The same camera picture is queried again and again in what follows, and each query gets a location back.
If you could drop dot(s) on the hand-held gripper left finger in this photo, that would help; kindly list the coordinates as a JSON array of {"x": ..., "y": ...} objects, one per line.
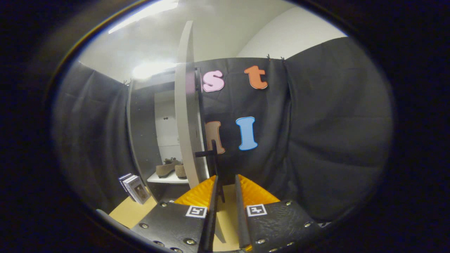
[{"x": 212, "y": 211}]

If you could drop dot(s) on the grey cover book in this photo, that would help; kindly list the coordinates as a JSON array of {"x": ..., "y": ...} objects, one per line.
[{"x": 140, "y": 191}]

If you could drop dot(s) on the white shoe cabinet door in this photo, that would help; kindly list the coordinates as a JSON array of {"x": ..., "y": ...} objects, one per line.
[{"x": 186, "y": 123}]

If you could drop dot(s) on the brown fluffy shoe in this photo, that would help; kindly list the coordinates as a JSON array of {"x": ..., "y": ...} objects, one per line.
[
  {"x": 181, "y": 171},
  {"x": 165, "y": 169}
]

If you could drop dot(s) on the grey shoe cabinet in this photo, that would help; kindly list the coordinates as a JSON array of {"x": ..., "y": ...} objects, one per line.
[{"x": 140, "y": 133}]

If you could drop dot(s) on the black backdrop cloth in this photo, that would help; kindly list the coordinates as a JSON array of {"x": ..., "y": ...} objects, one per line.
[{"x": 334, "y": 123}]

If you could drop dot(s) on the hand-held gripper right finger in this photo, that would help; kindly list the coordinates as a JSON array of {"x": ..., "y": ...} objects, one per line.
[{"x": 240, "y": 211}]

